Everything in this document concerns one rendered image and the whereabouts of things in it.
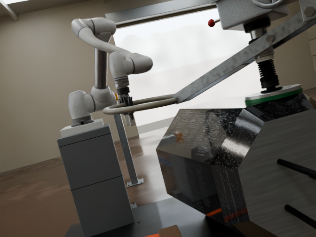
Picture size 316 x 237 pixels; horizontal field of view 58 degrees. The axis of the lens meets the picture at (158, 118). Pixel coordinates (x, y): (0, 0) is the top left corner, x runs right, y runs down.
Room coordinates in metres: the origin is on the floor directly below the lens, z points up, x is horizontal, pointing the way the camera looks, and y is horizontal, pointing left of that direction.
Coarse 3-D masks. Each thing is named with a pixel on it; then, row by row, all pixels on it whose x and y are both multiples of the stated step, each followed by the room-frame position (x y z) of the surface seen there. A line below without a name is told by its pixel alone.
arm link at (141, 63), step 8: (80, 32) 1.98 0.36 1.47; (88, 32) 1.96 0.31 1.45; (88, 40) 1.93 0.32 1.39; (96, 40) 1.91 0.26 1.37; (104, 48) 1.90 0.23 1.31; (112, 48) 1.89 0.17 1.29; (120, 48) 1.89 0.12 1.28; (128, 56) 1.82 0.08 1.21; (136, 56) 1.78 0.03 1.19; (144, 56) 1.80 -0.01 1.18; (136, 64) 1.74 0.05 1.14; (144, 64) 1.77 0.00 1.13; (152, 64) 1.83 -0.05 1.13; (136, 72) 1.77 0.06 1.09; (144, 72) 1.82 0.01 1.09
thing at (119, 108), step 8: (160, 96) 1.76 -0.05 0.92; (168, 96) 1.73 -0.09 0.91; (120, 104) 1.70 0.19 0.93; (136, 104) 1.76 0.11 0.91; (144, 104) 1.31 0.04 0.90; (152, 104) 1.31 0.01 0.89; (160, 104) 1.32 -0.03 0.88; (168, 104) 1.33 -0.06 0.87; (104, 112) 1.45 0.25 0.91; (112, 112) 1.38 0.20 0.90; (120, 112) 1.35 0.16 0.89; (128, 112) 1.34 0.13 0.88
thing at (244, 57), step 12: (300, 12) 0.98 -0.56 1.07; (312, 12) 0.93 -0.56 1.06; (288, 24) 1.01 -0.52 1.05; (300, 24) 0.99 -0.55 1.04; (312, 24) 1.06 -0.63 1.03; (264, 36) 1.07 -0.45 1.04; (276, 36) 1.04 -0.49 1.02; (288, 36) 1.12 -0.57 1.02; (252, 48) 1.10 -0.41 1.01; (264, 48) 1.07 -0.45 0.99; (228, 60) 1.17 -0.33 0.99; (240, 60) 1.14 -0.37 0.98; (252, 60) 1.22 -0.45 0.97; (216, 72) 1.21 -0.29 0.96; (228, 72) 1.18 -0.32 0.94; (192, 84) 1.29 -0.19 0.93; (204, 84) 1.25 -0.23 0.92; (180, 96) 1.34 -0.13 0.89; (192, 96) 1.37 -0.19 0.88
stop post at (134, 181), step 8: (120, 120) 3.30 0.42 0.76; (120, 128) 3.30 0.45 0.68; (120, 136) 3.30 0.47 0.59; (128, 144) 3.35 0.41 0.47; (128, 152) 3.30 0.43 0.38; (128, 160) 3.30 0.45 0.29; (128, 168) 3.30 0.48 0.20; (136, 176) 3.31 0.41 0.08; (128, 184) 3.32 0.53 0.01; (136, 184) 3.24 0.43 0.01
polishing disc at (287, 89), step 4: (296, 84) 1.14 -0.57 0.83; (300, 84) 1.09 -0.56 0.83; (284, 88) 1.07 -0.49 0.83; (288, 88) 1.03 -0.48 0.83; (292, 88) 1.04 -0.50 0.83; (296, 88) 1.05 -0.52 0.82; (260, 92) 1.20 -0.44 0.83; (268, 92) 1.09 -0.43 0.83; (272, 92) 1.04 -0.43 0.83; (276, 92) 1.03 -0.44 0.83; (280, 92) 1.03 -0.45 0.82; (284, 92) 1.03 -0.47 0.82; (248, 96) 1.13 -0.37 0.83; (252, 96) 1.09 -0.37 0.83; (256, 96) 1.07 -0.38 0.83; (260, 96) 1.06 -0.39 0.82; (264, 96) 1.05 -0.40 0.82; (268, 96) 1.05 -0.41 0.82
